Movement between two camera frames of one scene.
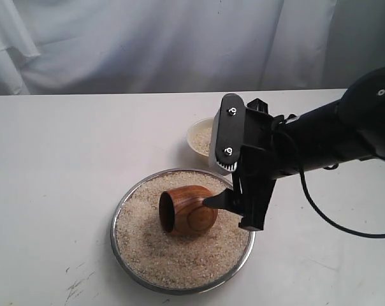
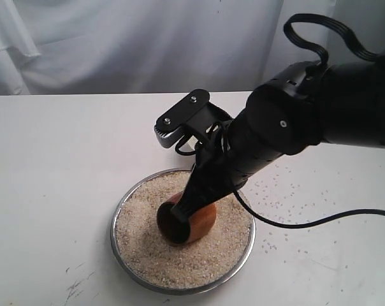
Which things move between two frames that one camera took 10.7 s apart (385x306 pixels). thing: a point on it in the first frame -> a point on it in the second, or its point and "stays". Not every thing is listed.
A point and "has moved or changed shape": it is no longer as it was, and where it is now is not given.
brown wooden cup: x=182 y=211 has moved or changed shape
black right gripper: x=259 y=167 -> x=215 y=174
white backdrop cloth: x=82 y=46 stays
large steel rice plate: x=179 y=264 stays
